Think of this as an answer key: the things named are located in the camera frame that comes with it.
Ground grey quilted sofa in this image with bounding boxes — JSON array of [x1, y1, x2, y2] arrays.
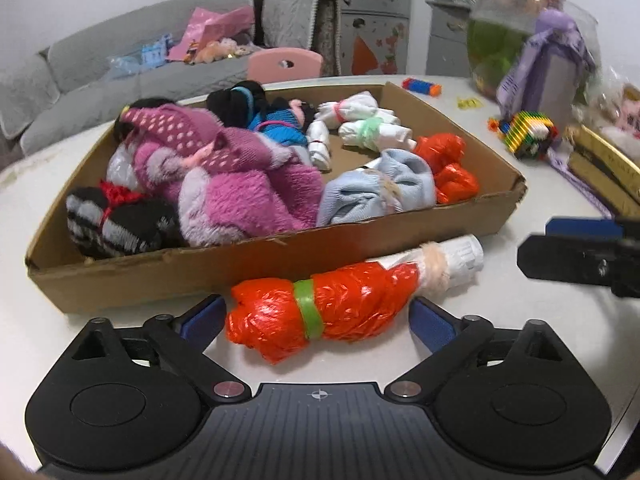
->
[[0, 0, 346, 161]]

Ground black sock bundle blue band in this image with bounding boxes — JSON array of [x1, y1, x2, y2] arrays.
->
[[206, 80, 268, 128]]

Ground striped black grey sock bundle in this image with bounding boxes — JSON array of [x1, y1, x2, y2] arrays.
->
[[66, 182, 181, 261]]

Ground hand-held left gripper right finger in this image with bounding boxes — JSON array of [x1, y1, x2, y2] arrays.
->
[[384, 296, 571, 403]]

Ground colourful block stick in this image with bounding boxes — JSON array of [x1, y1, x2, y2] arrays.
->
[[401, 77, 443, 97]]

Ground grey cabinet shelf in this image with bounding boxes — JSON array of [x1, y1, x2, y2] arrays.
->
[[425, 0, 566, 78]]

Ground white bundle pink band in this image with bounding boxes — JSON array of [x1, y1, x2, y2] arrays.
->
[[317, 91, 378, 123]]

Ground colourful block toy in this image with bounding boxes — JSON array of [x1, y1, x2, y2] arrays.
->
[[487, 110, 560, 161]]

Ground plastic-wrapped plush toy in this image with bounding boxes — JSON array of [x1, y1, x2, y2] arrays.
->
[[575, 67, 640, 136]]

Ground white bundle green band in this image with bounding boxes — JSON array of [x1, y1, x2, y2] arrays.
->
[[337, 116, 417, 153]]

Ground pink plastic bag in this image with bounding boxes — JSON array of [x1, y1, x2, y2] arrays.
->
[[167, 6, 256, 61]]

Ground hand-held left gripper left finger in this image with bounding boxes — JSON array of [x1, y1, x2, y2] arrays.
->
[[65, 294, 252, 403]]

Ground light blue sock bundle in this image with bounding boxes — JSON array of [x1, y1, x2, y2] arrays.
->
[[316, 149, 436, 227]]

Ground black sock bundle pink band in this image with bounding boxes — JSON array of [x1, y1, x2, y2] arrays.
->
[[270, 97, 318, 126]]

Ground blue toy castle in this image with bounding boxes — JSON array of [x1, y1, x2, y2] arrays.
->
[[141, 34, 173, 68]]

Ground white desktop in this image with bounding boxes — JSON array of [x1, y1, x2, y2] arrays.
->
[[0, 74, 640, 476]]

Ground magenta fluffy sock bundle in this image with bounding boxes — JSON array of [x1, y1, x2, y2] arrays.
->
[[117, 102, 326, 248]]

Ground blue sock bundle pink band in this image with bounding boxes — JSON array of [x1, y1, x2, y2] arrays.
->
[[247, 107, 308, 148]]

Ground clear blue plastic bag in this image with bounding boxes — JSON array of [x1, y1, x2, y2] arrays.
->
[[106, 54, 146, 78]]

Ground pink chair back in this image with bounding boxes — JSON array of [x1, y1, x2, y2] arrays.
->
[[247, 46, 323, 83]]

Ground small plush toys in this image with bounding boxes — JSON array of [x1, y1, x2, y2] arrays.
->
[[184, 37, 263, 65]]

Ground black and gold box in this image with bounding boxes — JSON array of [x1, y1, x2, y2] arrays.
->
[[565, 124, 640, 201], [566, 152, 628, 218]]

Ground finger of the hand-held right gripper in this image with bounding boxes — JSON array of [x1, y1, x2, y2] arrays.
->
[[546, 216, 626, 237], [516, 234, 640, 298]]

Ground fridge with flower stickers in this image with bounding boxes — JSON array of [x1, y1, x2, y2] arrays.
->
[[292, 0, 416, 78]]

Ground white sock bundle peach scrunchie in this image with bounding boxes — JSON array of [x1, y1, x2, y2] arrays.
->
[[382, 234, 485, 301]]

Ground brown cardboard box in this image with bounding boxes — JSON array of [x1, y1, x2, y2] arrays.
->
[[25, 82, 528, 313]]

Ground orange bag bundle green band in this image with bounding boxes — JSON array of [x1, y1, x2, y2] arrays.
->
[[225, 261, 422, 366]]

